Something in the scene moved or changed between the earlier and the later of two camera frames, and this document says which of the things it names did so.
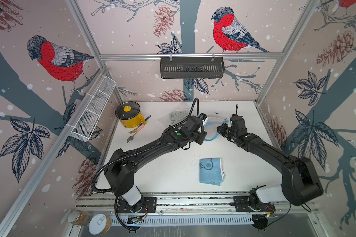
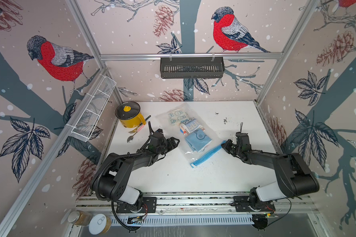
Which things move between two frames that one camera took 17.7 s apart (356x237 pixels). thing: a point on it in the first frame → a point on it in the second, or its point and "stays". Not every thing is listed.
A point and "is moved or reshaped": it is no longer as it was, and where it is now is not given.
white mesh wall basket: [87, 122] stays
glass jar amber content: [80, 217] stays
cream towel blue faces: [177, 116] stays
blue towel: [211, 171] is moved or reshaped
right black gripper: [221, 130] → [226, 145]
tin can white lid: [100, 224] stays
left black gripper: [202, 135] → [172, 144]
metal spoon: [130, 138] stays
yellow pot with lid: [128, 113] stays
